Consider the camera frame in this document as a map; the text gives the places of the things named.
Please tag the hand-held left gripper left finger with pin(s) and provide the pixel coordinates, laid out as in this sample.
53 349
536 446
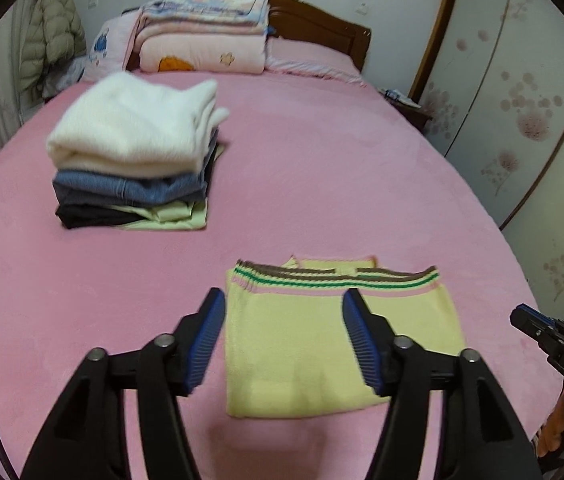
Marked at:
207 335

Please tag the yellow knit cardigan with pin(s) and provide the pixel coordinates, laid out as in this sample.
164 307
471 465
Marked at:
302 345

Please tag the pink pillow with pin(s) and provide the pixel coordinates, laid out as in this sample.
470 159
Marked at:
307 52

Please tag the papers on nightstand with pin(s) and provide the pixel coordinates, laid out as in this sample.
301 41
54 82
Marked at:
397 96

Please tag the floral patchwork quilt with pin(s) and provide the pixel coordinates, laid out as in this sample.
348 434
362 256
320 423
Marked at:
202 0

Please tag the person's right hand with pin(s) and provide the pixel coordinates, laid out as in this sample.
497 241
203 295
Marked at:
557 420

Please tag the blue jeans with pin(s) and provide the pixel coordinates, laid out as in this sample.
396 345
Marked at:
112 187

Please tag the green puffer jacket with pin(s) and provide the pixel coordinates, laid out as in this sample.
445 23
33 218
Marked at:
52 20

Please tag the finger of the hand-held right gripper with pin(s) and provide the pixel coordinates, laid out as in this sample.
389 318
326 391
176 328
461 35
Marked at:
532 320

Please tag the white fleece garment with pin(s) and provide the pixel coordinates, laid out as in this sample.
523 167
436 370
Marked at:
127 115

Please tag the light green folded garment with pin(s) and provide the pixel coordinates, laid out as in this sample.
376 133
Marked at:
182 215

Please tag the plain pink folded blanket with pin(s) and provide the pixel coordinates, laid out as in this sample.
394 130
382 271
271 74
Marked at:
187 30

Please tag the wooden nightstand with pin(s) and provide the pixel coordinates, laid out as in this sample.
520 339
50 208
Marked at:
414 115

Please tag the white cushion with blue print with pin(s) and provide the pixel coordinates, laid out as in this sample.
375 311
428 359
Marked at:
112 45

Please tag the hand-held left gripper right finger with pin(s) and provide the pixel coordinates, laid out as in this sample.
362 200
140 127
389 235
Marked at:
362 340

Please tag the black folded garment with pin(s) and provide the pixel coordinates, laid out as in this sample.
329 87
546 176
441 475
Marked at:
87 217

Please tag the light patterned cloth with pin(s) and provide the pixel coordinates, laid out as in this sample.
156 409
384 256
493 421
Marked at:
69 77

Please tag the floral wardrobe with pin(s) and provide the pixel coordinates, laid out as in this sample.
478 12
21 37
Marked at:
527 85

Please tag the wooden headboard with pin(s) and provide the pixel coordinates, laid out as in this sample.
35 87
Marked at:
322 22

